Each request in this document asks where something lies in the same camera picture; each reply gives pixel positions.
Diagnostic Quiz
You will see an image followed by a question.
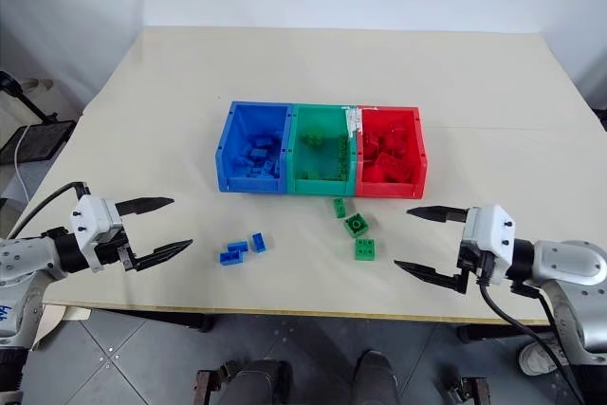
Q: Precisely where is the white cable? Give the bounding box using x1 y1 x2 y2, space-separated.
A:
13 123 32 199

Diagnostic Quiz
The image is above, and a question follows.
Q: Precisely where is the red plastic bin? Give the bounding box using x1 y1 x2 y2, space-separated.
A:
353 104 428 199

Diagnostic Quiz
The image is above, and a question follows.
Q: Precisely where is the dark rounded shape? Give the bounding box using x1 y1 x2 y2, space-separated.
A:
351 349 400 405
216 359 293 405

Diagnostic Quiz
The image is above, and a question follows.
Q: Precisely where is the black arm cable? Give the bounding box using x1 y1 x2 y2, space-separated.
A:
477 252 587 405
4 181 91 241

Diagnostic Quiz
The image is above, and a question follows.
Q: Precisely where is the green brick with round hole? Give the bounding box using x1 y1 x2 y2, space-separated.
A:
342 212 369 239

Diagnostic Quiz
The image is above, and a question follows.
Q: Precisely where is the green plastic bin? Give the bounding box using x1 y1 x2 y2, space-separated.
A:
285 102 359 197

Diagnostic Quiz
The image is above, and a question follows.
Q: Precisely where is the white shoe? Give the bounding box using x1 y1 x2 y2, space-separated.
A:
518 336 564 377

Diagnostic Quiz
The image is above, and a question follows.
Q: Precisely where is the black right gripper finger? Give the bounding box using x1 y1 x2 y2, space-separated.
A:
393 259 470 295
406 205 471 226

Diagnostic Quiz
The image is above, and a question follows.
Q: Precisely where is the white tape scrap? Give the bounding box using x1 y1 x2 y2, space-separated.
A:
341 103 363 139

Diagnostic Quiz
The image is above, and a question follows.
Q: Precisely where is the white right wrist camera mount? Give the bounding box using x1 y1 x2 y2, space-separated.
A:
460 204 517 286

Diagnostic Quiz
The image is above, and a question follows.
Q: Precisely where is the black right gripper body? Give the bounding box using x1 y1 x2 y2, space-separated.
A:
455 239 495 283

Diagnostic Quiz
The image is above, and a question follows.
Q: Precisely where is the rusty metal bracket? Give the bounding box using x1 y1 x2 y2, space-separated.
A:
443 371 490 405
193 362 238 405

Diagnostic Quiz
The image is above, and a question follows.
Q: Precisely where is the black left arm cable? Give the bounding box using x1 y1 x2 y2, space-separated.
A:
4 181 91 241

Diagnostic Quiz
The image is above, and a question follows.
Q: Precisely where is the blue plastic bin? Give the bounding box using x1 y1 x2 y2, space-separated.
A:
214 101 292 195

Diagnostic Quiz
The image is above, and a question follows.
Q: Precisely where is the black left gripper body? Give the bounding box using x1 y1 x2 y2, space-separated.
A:
96 228 139 274

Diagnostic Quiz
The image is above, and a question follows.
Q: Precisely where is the black mesh base plate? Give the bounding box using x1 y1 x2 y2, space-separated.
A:
0 120 78 167

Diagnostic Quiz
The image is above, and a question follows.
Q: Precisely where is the light wooden board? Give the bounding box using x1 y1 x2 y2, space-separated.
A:
31 304 92 350

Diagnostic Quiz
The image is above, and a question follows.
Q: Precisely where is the green four-stud toy brick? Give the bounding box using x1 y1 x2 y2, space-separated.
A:
354 237 377 262

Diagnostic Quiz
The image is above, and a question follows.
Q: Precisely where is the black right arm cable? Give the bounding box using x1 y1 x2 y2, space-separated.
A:
477 252 587 405

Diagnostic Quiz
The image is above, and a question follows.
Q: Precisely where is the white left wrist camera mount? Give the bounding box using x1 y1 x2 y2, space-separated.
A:
68 194 125 274

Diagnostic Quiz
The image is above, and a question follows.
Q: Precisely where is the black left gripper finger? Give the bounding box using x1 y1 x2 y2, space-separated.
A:
120 239 194 274
115 196 175 218

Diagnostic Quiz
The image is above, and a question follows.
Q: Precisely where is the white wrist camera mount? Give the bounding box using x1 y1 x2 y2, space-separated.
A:
460 204 517 286
68 194 125 274

